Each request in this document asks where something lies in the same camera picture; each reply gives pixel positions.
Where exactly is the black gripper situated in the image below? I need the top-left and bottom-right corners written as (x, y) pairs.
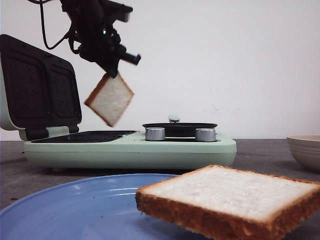
top-left (61, 0), bottom-right (141, 78)

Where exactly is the white bread slice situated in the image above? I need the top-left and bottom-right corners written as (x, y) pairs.
top-left (135, 165), bottom-right (320, 240)
top-left (84, 73), bottom-right (134, 127)

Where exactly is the mint green sandwich maker lid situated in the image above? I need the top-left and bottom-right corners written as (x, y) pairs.
top-left (0, 34), bottom-right (82, 143)

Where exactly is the beige ceramic bowl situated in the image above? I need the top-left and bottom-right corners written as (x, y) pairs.
top-left (286, 134), bottom-right (320, 171)

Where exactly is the mint green breakfast maker base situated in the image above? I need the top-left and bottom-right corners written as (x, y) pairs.
top-left (24, 130), bottom-right (237, 170)

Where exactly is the left silver control knob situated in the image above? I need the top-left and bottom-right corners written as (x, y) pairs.
top-left (145, 127), bottom-right (166, 141)

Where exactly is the silver control knob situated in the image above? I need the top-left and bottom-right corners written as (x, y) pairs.
top-left (195, 128), bottom-right (217, 142)
top-left (145, 127), bottom-right (166, 141)

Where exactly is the black round frying pan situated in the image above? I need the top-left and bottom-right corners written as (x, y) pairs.
top-left (142, 115), bottom-right (218, 138)

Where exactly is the right silver control knob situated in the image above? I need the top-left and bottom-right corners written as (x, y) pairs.
top-left (195, 128), bottom-right (217, 142)

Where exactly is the blue round plate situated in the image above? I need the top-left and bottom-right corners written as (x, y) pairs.
top-left (0, 174), bottom-right (203, 240)

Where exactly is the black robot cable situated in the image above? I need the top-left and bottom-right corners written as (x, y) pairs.
top-left (27, 0), bottom-right (76, 50)

